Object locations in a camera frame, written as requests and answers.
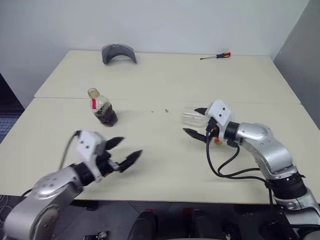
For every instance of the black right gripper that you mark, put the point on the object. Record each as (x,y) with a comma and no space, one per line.
(213,125)

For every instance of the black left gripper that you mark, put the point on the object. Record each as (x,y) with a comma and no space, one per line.
(105,163)

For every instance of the clear plastic wine glass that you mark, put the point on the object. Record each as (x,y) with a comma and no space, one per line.
(192,120)

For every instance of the yellow bottle cap red tape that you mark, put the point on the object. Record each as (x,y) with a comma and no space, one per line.
(218,142)

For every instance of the small dark liquid bottle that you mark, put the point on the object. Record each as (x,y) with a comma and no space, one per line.
(106,116)

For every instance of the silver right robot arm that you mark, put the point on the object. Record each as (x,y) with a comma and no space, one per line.
(272,155)

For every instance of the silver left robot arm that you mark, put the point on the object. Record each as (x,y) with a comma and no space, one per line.
(45,197)

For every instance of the dark rounded shape red top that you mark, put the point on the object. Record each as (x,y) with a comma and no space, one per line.
(145,225)
(200,225)

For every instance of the grey baseball cap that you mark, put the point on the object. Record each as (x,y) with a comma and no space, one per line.
(110,53)

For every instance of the grey partition panel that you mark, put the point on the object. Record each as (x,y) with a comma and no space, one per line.
(302,62)

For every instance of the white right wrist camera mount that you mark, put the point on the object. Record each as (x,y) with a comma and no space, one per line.
(221,111)

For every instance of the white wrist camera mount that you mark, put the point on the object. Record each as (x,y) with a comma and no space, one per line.
(88,145)
(221,111)

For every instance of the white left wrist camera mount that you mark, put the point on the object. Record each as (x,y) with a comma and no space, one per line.
(88,145)

